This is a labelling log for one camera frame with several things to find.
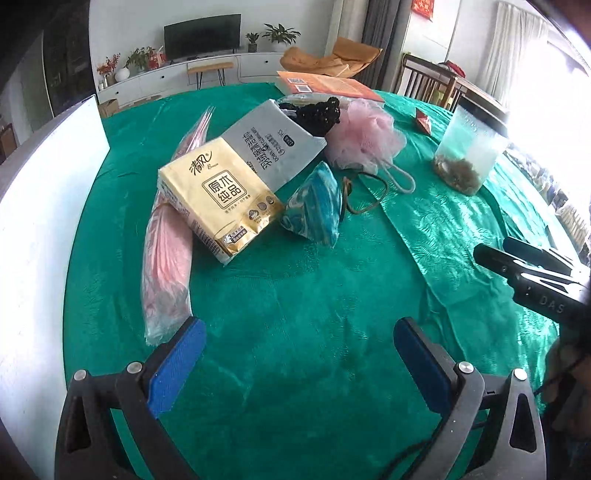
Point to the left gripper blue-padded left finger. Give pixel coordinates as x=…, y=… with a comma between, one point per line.
x=88, y=445

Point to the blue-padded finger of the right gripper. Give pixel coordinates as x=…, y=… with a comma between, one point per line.
x=548, y=259
x=513, y=268

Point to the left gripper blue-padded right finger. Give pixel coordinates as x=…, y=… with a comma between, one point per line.
x=511, y=445

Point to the pink mesh bath pouf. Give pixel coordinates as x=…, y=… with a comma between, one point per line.
x=365, y=140

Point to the blue patterned triangular pouch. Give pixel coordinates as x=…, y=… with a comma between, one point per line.
x=314, y=210

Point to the pink face mask pack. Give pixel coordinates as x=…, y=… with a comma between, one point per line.
x=166, y=265

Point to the yellow tissue pack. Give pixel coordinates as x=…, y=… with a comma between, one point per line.
x=219, y=197

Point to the clear jar black lid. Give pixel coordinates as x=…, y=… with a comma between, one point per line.
x=470, y=147

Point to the red snack packet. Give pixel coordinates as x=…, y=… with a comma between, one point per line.
x=423, y=122

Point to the green satin tablecloth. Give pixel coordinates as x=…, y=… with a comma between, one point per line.
x=300, y=378

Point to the wooden dining chair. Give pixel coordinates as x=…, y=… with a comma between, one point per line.
x=422, y=80

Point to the black crochet fabric item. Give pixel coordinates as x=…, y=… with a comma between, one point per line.
x=317, y=119

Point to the grey wipes pack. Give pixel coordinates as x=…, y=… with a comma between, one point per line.
x=272, y=144

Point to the orange book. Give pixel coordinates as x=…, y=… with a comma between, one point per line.
x=306, y=83

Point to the orange lounge chair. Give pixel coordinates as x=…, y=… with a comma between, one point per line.
x=347, y=59

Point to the grey curtain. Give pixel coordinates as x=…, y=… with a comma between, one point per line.
x=385, y=28

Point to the white storage box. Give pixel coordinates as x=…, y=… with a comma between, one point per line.
x=44, y=186

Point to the large green potted plant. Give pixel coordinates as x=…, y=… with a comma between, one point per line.
x=280, y=37

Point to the small potted plant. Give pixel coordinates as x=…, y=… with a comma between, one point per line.
x=252, y=40

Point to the wooden bench stool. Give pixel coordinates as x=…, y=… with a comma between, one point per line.
x=219, y=68

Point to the cardboard box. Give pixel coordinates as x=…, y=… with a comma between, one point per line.
x=108, y=108

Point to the black television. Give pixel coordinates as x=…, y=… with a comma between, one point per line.
x=202, y=36

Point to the white tv cabinet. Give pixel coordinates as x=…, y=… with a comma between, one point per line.
x=173, y=79

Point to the red flowers white vase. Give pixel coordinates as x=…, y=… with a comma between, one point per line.
x=111, y=72

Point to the green plant red flowers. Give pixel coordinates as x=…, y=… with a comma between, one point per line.
x=144, y=59

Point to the dark wooden bookshelf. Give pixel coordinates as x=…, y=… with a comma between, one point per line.
x=66, y=57

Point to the red wall decoration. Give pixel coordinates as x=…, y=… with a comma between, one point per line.
x=424, y=8

